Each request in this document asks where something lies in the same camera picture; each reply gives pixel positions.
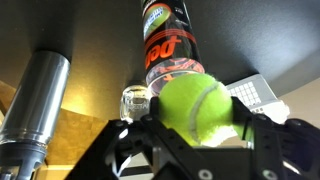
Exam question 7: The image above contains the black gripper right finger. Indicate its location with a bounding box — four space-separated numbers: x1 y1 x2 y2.
231 96 320 180

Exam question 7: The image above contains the clear glass mug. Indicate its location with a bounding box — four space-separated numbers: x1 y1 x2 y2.
119 84 153 123

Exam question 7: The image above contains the steel water bottle black cap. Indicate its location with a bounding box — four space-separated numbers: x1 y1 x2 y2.
0 50 72 180

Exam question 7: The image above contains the green tennis ball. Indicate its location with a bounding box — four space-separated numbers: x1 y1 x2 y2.
158 72 254 148

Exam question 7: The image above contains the white plastic basket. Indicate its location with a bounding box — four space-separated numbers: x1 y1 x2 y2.
226 73 291 125

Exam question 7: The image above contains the round black table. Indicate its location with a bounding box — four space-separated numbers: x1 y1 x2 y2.
0 0 320 122

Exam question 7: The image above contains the clear tennis ball can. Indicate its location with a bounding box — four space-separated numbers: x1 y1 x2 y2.
139 0 206 96

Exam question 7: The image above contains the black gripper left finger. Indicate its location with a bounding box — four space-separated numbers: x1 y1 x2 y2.
64 96 209 180

